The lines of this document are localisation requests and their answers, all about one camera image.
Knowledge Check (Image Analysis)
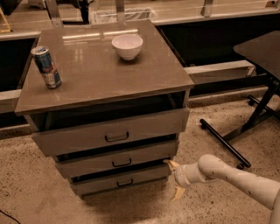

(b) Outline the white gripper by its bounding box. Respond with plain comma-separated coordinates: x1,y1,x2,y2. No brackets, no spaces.
164,159,191,201

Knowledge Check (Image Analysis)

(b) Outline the grey bottom drawer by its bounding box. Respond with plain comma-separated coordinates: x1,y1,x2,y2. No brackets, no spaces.
71,164,170,196

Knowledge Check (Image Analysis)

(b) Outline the grey drawer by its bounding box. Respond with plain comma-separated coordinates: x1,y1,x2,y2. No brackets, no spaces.
31,108,189,156
71,164,170,196
56,139,179,179

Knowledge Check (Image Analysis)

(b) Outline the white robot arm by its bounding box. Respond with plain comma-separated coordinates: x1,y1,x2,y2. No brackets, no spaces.
164,154,280,224

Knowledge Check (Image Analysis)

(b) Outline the grey drawer cabinet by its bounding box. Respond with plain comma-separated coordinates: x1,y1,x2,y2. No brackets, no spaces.
15,20,193,185

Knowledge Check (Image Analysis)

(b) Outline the grey middle drawer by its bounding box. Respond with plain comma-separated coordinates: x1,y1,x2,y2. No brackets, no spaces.
56,139,179,179

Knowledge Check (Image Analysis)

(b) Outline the grey top drawer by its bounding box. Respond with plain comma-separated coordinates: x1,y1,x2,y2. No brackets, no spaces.
31,108,189,156

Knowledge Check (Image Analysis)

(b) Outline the white ceramic bowl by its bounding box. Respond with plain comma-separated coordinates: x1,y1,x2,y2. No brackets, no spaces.
112,34,144,60

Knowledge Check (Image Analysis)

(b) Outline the black rolling side table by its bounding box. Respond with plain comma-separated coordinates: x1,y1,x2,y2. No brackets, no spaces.
199,31,280,170

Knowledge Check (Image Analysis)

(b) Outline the blue silver drink can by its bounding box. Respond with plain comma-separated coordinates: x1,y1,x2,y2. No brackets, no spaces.
31,45,61,89

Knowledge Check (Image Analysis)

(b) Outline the yellow object top left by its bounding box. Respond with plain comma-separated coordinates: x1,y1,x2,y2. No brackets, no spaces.
0,7,12,33

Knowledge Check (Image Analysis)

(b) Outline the grey right side rail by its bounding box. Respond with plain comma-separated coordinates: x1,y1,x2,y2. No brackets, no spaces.
185,60,256,85

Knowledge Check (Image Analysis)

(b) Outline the grey rail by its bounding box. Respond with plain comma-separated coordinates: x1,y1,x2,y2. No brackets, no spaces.
0,89,21,114
185,60,256,85

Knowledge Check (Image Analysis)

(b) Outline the wire mesh basket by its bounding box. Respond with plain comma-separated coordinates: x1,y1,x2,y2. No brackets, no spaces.
89,7,157,25

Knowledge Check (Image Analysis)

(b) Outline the black floor cable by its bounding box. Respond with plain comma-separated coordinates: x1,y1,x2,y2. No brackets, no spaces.
0,208,22,224

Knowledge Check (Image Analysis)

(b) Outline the grey left side rail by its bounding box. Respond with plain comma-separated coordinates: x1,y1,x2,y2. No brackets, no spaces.
0,89,21,114

